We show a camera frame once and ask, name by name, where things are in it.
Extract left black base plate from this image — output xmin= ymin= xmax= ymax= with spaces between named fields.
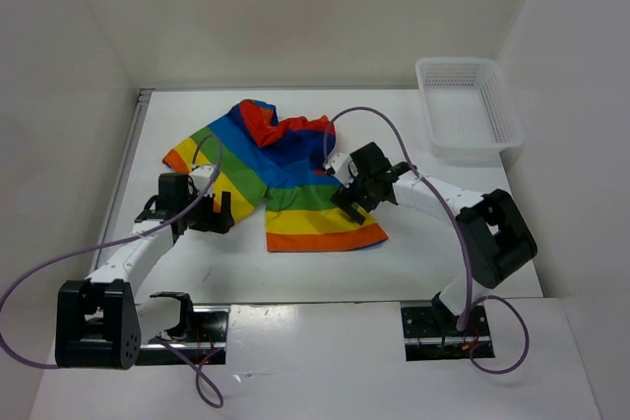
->
xmin=136 ymin=304 xmax=230 ymax=366

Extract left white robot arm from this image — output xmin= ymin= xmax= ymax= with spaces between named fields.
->
xmin=54 ymin=165 xmax=234 ymax=370

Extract white plastic basket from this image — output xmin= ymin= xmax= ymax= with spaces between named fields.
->
xmin=415 ymin=57 xmax=526 ymax=159

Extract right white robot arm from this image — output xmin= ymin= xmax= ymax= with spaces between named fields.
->
xmin=325 ymin=143 xmax=537 ymax=334

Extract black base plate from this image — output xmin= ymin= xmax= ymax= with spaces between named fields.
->
xmin=136 ymin=304 xmax=230 ymax=366
xmin=401 ymin=301 xmax=495 ymax=362

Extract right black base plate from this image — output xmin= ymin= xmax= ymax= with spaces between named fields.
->
xmin=401 ymin=301 xmax=495 ymax=362

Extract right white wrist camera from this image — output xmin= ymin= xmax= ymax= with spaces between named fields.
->
xmin=324 ymin=153 xmax=357 ymax=188

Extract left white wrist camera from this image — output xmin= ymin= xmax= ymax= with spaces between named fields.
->
xmin=189 ymin=164 xmax=216 ymax=196

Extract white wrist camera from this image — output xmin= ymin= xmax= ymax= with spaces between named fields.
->
xmin=189 ymin=164 xmax=216 ymax=196
xmin=324 ymin=153 xmax=357 ymax=188

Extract rainbow striped shorts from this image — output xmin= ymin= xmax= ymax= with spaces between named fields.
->
xmin=162 ymin=99 xmax=388 ymax=253

